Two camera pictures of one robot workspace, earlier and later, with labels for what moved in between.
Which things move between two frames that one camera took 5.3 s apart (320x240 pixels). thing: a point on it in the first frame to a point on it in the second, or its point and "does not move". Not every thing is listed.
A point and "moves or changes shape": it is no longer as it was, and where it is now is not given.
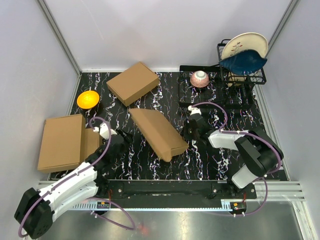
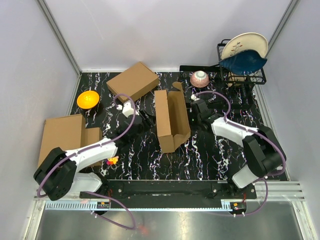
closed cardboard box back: (133, 83) does not move
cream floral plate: (246, 41) does not move
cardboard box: (159, 133) moves or changes shape
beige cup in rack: (236, 80) does not move
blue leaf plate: (244, 62) does not move
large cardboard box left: (63, 145) does not move
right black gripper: (185, 133) to (191, 112)
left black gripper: (128, 139) to (149, 122)
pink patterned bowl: (199, 79) does not move
